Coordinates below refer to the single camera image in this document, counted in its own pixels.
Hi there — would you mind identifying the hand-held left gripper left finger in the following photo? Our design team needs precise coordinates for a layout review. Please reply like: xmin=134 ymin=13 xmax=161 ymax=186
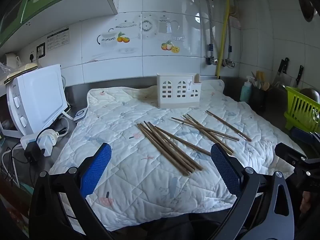
xmin=29 ymin=142 xmax=114 ymax=240

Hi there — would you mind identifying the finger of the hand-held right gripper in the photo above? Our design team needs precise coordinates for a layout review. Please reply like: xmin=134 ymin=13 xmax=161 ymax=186
xmin=274 ymin=142 xmax=320 ymax=188
xmin=291 ymin=128 xmax=320 ymax=155

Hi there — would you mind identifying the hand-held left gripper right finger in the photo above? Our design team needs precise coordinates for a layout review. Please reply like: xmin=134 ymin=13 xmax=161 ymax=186
xmin=211 ymin=143 xmax=295 ymax=240

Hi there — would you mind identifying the bunch of wooden chopsticks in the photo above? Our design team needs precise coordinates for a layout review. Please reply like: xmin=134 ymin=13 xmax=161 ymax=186
xmin=136 ymin=110 xmax=252 ymax=177

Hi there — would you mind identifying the white utensil holder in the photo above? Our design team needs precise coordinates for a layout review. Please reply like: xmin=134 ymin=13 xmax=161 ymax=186
xmin=157 ymin=73 xmax=200 ymax=109

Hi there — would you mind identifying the person's right hand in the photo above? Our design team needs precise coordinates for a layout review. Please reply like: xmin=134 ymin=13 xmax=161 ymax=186
xmin=301 ymin=191 xmax=311 ymax=214

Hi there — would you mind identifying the green dish rack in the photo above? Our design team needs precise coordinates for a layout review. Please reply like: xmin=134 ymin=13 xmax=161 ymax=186
xmin=284 ymin=86 xmax=320 ymax=132

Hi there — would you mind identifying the grey bowl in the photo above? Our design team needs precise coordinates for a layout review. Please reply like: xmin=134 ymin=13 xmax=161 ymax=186
xmin=299 ymin=88 xmax=320 ymax=103

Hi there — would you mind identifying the white quilted mat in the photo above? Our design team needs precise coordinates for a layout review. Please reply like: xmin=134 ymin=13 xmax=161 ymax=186
xmin=49 ymin=79 xmax=307 ymax=232

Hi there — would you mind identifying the white plug adapter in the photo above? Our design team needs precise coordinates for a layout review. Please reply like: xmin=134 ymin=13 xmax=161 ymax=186
xmin=36 ymin=129 xmax=60 ymax=150

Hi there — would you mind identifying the black utensil cup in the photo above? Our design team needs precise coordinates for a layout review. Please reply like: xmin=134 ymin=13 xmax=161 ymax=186
xmin=251 ymin=85 xmax=267 ymax=112

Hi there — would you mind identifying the small white round-button device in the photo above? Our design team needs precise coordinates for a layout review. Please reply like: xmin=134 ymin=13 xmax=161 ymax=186
xmin=74 ymin=107 xmax=88 ymax=123

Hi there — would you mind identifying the black plug adapter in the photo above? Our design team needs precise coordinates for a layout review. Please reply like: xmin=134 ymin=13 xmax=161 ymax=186
xmin=24 ymin=142 xmax=47 ymax=162

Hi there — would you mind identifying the teal bottle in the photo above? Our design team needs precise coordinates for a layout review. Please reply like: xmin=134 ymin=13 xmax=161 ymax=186
xmin=239 ymin=76 xmax=252 ymax=103

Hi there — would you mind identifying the white power strip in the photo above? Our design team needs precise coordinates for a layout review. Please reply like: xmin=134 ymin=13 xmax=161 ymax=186
xmin=20 ymin=134 xmax=50 ymax=155

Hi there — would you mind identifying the white microwave oven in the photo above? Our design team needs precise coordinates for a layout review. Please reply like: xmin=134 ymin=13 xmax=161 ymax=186
xmin=0 ymin=64 xmax=70 ymax=138

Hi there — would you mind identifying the black hanging pan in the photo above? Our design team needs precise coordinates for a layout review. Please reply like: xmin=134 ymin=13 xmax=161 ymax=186
xmin=295 ymin=0 xmax=317 ymax=23

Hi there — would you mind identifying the clear plastic bag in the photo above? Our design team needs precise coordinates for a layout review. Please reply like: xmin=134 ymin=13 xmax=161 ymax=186
xmin=0 ymin=61 xmax=12 ymax=77

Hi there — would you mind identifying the white jug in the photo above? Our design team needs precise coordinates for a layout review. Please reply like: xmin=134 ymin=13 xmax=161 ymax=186
xmin=5 ymin=52 xmax=22 ymax=68

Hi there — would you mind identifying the white flat cable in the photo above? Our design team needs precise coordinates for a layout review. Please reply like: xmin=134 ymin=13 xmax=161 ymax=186
xmin=60 ymin=110 xmax=75 ymax=121

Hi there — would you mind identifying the black-handled knife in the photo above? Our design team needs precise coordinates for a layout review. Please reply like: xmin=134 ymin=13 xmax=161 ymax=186
xmin=296 ymin=65 xmax=304 ymax=85

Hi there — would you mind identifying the black-handled cleaver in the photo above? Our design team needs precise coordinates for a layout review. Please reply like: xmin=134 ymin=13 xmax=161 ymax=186
xmin=272 ymin=57 xmax=290 ymax=87

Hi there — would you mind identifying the yellow gas hose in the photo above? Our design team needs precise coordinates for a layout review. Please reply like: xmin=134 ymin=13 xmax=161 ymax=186
xmin=216 ymin=0 xmax=230 ymax=77

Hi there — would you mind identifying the black wall socket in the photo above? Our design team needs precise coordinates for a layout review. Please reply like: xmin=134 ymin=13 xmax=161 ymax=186
xmin=37 ymin=42 xmax=47 ymax=58

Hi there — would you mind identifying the wall label sticker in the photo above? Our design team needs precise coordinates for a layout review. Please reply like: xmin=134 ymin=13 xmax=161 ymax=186
xmin=46 ymin=27 xmax=69 ymax=52

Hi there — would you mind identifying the green wall cabinet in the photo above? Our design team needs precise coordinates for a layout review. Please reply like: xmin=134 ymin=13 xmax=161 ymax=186
xmin=0 ymin=0 xmax=118 ymax=49

